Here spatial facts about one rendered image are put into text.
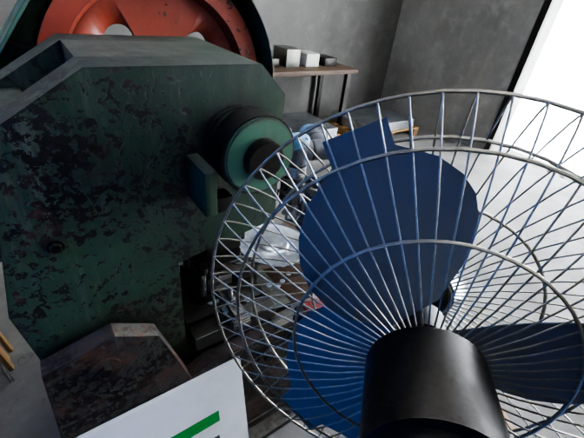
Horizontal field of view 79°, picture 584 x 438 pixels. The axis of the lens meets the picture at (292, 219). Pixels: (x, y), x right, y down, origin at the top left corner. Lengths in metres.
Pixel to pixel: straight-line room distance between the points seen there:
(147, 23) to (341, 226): 1.09
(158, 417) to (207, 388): 0.16
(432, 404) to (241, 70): 0.72
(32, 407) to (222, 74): 1.71
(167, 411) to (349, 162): 1.06
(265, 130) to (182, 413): 0.94
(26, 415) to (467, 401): 1.92
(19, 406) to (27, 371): 0.18
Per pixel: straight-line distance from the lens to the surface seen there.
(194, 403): 1.33
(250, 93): 0.88
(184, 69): 0.80
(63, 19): 1.28
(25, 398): 2.14
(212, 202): 0.80
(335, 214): 0.38
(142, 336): 1.04
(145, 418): 1.28
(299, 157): 1.25
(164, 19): 1.37
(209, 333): 1.22
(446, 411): 0.34
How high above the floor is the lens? 1.65
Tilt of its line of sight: 33 degrees down
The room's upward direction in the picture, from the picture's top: 7 degrees clockwise
